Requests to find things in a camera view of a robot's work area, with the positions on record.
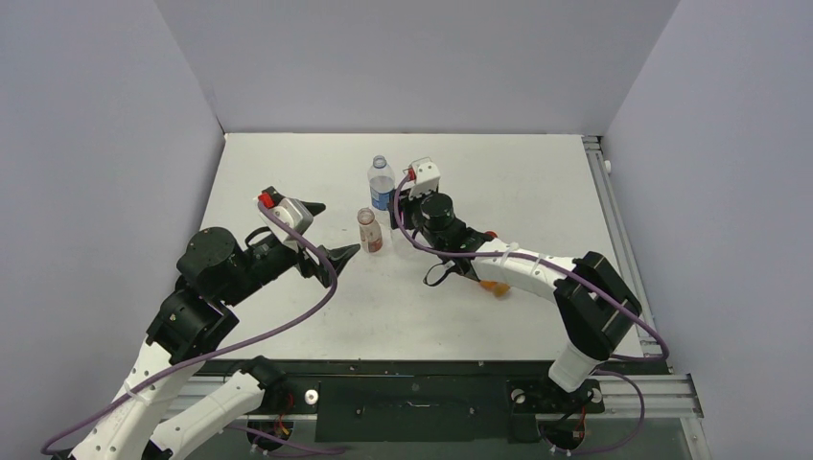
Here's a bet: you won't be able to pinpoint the clear crushed plastic bottle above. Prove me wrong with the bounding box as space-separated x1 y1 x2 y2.
390 227 419 260

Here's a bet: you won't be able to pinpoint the small bottle red label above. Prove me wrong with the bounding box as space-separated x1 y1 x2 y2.
357 208 383 253

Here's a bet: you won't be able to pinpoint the Pepsi bottle blue label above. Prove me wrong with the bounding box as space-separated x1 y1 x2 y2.
367 155 395 211

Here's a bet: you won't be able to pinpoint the orange juice bottle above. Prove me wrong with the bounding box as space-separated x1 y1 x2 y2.
478 280 511 298

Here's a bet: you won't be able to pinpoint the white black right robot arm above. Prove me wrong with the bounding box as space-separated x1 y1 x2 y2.
388 192 641 409

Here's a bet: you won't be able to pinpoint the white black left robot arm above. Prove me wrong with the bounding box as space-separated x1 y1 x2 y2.
41 195 360 459

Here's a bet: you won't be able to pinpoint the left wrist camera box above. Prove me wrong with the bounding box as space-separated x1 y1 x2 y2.
256 187 314 251

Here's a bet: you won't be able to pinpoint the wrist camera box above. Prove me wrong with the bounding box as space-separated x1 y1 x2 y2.
407 157 441 199
256 187 314 251

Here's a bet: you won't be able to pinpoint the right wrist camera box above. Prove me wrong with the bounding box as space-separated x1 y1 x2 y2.
407 157 441 199

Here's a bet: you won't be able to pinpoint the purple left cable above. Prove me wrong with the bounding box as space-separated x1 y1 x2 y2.
38 199 339 457

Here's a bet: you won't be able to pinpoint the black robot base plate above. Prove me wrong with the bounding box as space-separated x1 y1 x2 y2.
184 358 605 446

